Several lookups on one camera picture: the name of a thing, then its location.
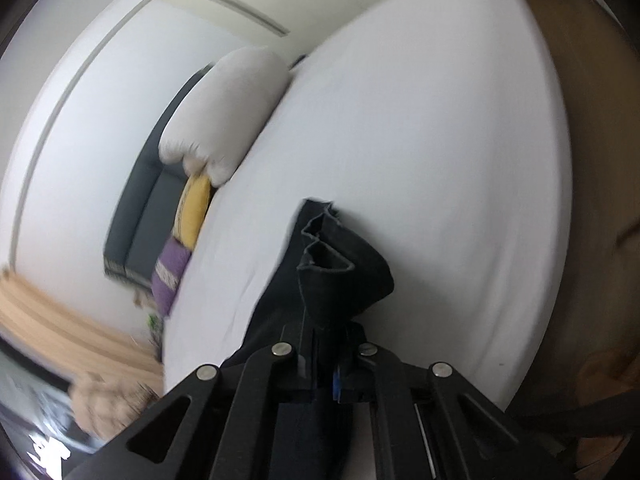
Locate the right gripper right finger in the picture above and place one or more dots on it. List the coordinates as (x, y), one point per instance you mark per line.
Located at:
(430, 423)

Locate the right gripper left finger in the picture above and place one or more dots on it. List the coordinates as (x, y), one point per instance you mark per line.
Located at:
(218, 423)

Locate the black denim pants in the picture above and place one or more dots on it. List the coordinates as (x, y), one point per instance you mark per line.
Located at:
(327, 277)

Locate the beige puffer jacket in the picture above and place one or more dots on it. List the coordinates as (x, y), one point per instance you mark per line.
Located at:
(104, 406)

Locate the purple patterned pillow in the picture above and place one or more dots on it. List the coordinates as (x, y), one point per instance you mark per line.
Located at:
(168, 273)

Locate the yellow patterned pillow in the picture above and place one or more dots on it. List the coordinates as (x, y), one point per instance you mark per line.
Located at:
(191, 211)

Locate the beige curtain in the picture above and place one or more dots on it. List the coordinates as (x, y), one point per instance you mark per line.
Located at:
(72, 343)

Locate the dark grey headboard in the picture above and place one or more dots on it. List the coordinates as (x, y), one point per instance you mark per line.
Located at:
(146, 209)

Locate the folded beige duvet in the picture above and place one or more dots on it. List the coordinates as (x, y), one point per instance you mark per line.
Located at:
(218, 121)

